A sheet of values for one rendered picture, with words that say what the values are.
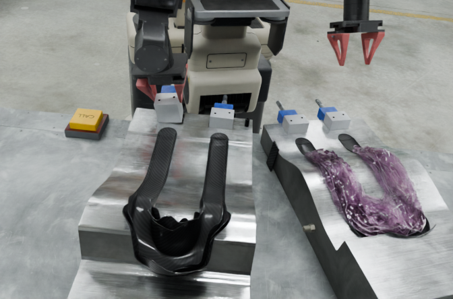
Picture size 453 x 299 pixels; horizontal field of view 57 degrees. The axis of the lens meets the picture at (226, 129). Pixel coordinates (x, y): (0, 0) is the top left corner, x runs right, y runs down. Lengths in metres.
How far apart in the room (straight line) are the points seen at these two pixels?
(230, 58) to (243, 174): 0.54
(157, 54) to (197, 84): 0.54
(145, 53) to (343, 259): 0.46
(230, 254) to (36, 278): 0.32
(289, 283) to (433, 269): 0.23
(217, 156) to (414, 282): 0.41
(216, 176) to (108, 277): 0.27
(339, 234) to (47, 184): 0.57
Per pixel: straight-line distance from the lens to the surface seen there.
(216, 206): 0.68
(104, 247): 0.67
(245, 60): 1.27
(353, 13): 1.00
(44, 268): 0.78
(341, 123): 1.01
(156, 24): 0.71
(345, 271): 0.72
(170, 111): 0.87
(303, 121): 0.97
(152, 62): 0.71
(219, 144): 0.86
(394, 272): 0.69
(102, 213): 0.66
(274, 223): 0.83
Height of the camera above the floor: 1.42
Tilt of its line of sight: 37 degrees down
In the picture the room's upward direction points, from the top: 6 degrees clockwise
